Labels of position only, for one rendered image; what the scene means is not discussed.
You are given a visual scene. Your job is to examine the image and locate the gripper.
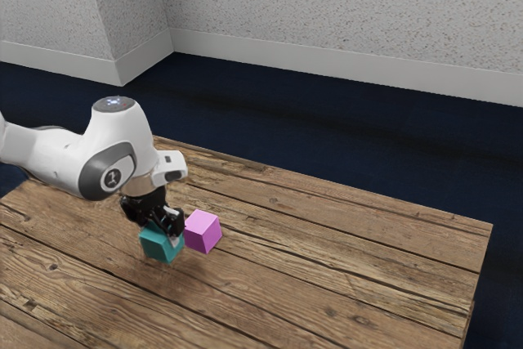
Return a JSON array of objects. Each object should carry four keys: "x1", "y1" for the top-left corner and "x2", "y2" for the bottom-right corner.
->
[{"x1": 119, "y1": 186, "x2": 186, "y2": 248}]

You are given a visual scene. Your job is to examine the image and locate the teal block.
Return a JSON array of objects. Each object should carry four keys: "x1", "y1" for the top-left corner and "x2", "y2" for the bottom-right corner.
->
[{"x1": 138, "y1": 220, "x2": 186, "y2": 265}]

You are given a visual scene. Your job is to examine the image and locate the pink block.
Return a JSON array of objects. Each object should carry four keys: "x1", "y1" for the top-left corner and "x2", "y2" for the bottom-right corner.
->
[{"x1": 183, "y1": 208, "x2": 223, "y2": 254}]

